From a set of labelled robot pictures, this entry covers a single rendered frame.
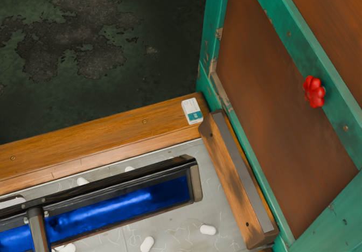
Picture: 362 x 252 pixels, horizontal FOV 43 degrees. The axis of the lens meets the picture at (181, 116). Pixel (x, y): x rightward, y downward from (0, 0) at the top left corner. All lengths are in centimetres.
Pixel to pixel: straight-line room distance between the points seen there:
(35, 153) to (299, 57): 67
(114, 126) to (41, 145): 17
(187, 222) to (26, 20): 164
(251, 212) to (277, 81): 30
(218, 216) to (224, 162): 13
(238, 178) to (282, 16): 40
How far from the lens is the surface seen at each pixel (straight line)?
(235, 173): 96
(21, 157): 111
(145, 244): 100
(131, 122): 111
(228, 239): 103
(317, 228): 78
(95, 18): 238
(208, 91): 112
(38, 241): 65
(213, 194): 106
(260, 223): 93
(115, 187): 66
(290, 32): 67
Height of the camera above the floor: 172
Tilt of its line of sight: 59 degrees down
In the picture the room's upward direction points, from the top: 4 degrees clockwise
